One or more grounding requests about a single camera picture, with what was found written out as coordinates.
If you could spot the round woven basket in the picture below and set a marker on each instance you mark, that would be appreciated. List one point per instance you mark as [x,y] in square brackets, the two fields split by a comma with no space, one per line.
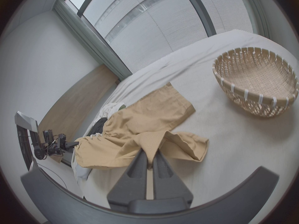
[254,83]

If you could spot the tan shorts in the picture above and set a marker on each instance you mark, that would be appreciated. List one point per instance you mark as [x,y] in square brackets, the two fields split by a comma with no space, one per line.
[151,111]

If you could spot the white garment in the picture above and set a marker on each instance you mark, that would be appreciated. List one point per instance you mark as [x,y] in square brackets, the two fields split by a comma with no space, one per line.
[109,110]

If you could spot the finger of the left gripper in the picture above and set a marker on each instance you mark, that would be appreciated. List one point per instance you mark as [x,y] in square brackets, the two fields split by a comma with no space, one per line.
[71,144]

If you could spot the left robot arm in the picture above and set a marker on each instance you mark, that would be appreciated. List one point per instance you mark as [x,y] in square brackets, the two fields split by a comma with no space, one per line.
[39,152]

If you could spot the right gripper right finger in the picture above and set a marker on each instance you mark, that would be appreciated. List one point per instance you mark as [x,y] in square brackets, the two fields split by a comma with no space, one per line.
[168,178]

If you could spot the bed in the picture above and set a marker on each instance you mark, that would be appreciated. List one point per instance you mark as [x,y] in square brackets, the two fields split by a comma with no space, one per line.
[222,148]

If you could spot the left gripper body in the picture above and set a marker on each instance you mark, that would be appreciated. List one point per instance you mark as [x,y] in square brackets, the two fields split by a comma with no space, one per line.
[62,143]

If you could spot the window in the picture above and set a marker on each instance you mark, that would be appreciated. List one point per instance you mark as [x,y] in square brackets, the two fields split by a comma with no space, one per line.
[163,20]

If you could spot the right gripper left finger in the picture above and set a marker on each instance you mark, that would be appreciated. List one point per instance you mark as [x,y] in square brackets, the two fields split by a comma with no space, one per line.
[134,178]

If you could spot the blue-green curtain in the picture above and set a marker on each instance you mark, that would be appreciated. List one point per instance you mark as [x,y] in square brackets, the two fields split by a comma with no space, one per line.
[93,38]
[261,8]

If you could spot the black garment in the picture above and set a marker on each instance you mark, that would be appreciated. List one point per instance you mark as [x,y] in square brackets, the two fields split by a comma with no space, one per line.
[99,126]

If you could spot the green garment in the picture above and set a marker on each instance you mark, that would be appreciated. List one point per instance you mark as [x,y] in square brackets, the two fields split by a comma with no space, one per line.
[122,107]

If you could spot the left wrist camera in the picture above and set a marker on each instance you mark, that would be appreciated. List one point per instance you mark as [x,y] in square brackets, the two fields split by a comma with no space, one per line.
[48,135]

